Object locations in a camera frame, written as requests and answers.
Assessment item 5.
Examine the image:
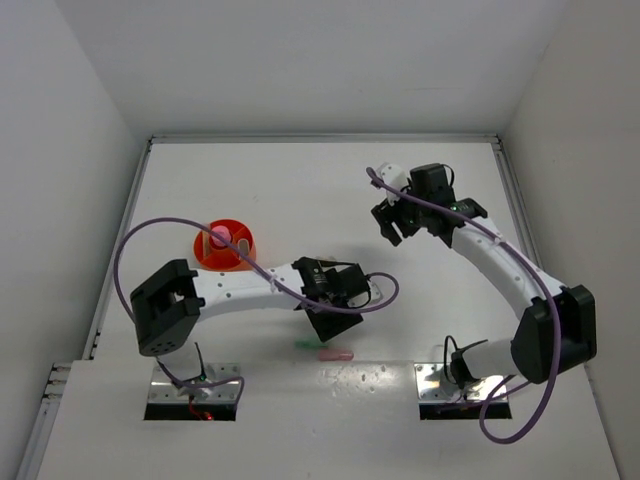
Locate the pink highlighter marker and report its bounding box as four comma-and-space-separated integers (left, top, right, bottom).
317, 349, 354, 362

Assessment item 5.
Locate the beige yellow pencil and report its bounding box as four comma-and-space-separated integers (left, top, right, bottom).
201, 231, 209, 258

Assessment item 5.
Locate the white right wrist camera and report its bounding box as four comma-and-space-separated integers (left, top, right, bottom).
372, 162, 410, 206

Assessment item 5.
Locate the pink capped clear bottle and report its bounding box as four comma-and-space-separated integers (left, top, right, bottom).
209, 225, 233, 250

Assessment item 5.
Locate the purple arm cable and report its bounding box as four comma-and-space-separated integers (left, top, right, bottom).
113, 216, 401, 406
365, 167, 561, 445

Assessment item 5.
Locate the beige white correction tape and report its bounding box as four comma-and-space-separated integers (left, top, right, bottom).
237, 238, 251, 260

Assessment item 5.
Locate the black base cable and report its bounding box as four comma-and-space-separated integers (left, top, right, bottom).
443, 336, 489, 396

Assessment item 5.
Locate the metal base plate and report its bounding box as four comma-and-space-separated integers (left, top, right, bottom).
147, 363, 244, 407
414, 362, 504, 405

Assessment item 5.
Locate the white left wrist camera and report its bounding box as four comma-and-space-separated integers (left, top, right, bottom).
367, 279, 384, 306

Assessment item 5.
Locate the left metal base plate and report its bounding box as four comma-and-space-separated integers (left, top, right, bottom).
147, 363, 244, 407

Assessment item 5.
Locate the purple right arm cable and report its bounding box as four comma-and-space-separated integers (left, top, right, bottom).
365, 167, 561, 445

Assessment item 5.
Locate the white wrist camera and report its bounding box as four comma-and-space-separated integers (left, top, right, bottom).
372, 162, 410, 206
367, 279, 384, 306

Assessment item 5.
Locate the green highlighter marker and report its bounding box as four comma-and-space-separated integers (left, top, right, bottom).
294, 340, 328, 350

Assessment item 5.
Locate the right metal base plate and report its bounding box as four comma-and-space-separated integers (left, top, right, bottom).
414, 362, 504, 405

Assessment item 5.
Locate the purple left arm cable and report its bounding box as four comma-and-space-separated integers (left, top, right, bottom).
113, 216, 401, 406

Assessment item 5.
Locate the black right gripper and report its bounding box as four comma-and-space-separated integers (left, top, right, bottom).
372, 179, 429, 246

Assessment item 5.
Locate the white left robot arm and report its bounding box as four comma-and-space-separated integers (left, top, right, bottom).
130, 257, 381, 395

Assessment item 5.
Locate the orange round divided container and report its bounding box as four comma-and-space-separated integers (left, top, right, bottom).
192, 218, 259, 274

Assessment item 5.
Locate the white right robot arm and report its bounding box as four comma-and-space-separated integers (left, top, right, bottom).
367, 163, 597, 388

